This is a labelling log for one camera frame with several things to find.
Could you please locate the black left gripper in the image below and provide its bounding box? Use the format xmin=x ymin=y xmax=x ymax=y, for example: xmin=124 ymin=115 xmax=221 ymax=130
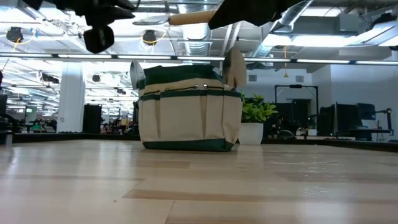
xmin=23 ymin=0 xmax=137 ymax=54

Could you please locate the silver trowel wooden handle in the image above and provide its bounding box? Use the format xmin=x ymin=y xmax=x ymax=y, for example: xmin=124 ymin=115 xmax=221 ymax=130
xmin=222 ymin=46 xmax=248 ymax=91
xmin=132 ymin=9 xmax=219 ymax=27

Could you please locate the silver hand fork wooden handle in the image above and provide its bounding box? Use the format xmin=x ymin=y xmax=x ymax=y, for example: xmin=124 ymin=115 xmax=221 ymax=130
xmin=129 ymin=60 xmax=146 ymax=91

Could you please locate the cream green gardening bag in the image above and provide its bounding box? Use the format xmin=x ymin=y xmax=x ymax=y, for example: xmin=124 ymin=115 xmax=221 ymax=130
xmin=137 ymin=64 xmax=244 ymax=152

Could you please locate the long ceiling light strip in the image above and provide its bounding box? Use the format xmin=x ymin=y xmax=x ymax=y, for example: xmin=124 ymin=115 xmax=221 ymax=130
xmin=0 ymin=52 xmax=398 ymax=65

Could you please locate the white pillar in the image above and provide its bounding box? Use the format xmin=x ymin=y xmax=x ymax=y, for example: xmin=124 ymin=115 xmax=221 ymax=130
xmin=57 ymin=62 xmax=86 ymax=134

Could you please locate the black cabinet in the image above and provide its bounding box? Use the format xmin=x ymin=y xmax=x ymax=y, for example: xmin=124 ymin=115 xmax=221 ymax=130
xmin=82 ymin=104 xmax=103 ymax=134

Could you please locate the green potted plant white pot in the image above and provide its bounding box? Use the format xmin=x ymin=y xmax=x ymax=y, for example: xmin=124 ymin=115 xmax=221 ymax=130
xmin=239 ymin=92 xmax=279 ymax=146

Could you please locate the black ceiling cord reel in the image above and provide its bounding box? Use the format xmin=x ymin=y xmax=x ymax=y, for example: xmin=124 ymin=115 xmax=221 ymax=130
xmin=6 ymin=26 xmax=24 ymax=44
xmin=142 ymin=29 xmax=158 ymax=44

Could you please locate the silver ventilation duct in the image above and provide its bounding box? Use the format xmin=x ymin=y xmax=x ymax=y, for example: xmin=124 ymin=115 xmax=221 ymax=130
xmin=177 ymin=0 xmax=213 ymax=55
xmin=251 ymin=0 xmax=315 ymax=58

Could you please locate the yellow hanging cord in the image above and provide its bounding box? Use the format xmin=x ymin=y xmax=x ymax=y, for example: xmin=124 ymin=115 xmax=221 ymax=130
xmin=282 ymin=46 xmax=289 ymax=78

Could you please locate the black gantry frame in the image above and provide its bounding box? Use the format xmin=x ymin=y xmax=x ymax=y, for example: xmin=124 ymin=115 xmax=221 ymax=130
xmin=274 ymin=83 xmax=320 ymax=131

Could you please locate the black metal table frame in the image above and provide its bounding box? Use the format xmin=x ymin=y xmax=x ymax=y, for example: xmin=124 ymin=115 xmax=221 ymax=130
xmin=12 ymin=132 xmax=398 ymax=153

